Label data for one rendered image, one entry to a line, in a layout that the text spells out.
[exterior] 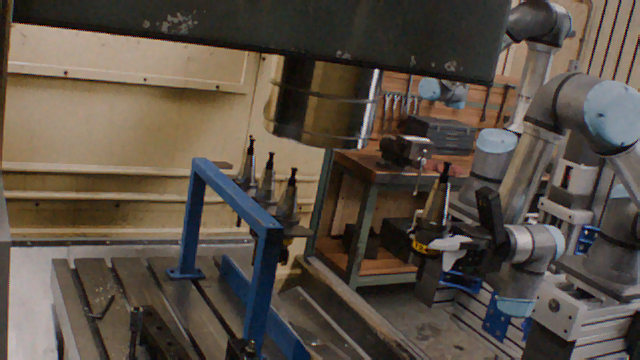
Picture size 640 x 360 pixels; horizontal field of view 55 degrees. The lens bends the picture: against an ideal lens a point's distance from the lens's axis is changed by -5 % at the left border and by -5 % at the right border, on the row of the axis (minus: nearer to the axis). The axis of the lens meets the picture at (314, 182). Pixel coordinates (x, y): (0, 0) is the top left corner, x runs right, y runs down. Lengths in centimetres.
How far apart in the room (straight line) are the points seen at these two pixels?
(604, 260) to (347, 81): 100
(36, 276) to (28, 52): 61
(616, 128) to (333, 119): 61
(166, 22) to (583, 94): 85
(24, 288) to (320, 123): 120
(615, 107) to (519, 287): 39
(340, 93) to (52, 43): 111
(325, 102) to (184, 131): 114
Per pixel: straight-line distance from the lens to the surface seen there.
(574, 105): 130
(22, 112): 184
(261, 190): 140
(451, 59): 88
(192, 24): 70
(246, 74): 195
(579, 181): 186
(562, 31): 206
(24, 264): 192
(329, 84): 84
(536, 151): 138
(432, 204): 109
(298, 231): 128
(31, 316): 181
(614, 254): 167
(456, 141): 421
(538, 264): 131
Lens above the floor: 166
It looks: 16 degrees down
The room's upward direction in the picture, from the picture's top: 11 degrees clockwise
